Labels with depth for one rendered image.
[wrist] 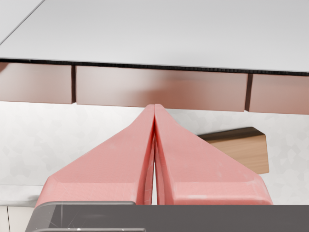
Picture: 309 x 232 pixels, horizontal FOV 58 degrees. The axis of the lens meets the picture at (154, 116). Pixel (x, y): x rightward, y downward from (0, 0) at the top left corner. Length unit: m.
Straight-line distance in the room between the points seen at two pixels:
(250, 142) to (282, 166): 0.10
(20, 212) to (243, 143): 0.80
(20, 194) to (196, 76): 0.36
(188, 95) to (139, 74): 0.05
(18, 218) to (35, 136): 0.60
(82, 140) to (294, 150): 0.34
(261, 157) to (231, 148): 0.05
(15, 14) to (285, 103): 0.27
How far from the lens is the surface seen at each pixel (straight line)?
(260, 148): 0.43
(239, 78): 0.30
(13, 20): 0.29
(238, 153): 0.42
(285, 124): 0.49
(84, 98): 0.30
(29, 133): 0.49
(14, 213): 1.06
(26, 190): 0.52
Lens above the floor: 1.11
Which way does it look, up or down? 79 degrees down
